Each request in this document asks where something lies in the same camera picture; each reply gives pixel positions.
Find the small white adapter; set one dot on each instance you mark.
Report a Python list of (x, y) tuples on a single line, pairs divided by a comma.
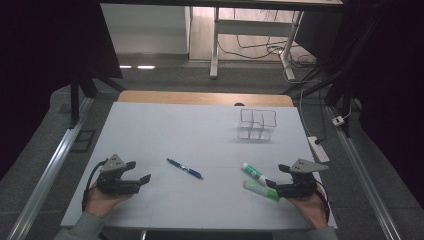
[(338, 120)]

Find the clear plastic pen organizer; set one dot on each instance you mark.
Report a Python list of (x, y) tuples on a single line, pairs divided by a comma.
[(257, 125)]

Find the white desk frame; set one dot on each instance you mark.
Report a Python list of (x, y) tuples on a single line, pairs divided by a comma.
[(253, 27)]

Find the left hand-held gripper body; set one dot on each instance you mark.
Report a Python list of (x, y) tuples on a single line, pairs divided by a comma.
[(115, 185)]

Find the wooden table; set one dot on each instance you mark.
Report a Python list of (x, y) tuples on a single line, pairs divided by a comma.
[(200, 98)]

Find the black rectangular floor frame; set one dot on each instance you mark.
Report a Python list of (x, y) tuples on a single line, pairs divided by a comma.
[(83, 140)]

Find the white green glue stick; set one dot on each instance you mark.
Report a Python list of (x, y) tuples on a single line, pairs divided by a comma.
[(254, 173)]

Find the person's right hand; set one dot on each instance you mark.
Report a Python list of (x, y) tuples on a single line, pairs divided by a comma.
[(310, 210)]

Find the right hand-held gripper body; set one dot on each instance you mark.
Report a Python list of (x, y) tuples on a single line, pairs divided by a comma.
[(300, 185)]

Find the green capped translucent marker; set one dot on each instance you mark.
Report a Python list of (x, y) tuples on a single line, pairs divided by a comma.
[(261, 191)]

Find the white power strip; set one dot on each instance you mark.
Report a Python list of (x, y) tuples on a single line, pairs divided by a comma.
[(318, 149)]

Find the person's left hand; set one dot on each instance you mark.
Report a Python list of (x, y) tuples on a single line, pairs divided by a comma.
[(100, 203)]

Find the black metal stand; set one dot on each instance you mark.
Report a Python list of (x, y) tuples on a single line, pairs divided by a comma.
[(75, 100), (343, 96)]

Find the aluminium rail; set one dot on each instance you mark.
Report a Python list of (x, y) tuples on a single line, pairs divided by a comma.
[(50, 173), (363, 173)]

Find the blue pen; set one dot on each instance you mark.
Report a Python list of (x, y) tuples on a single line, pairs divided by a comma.
[(185, 168)]

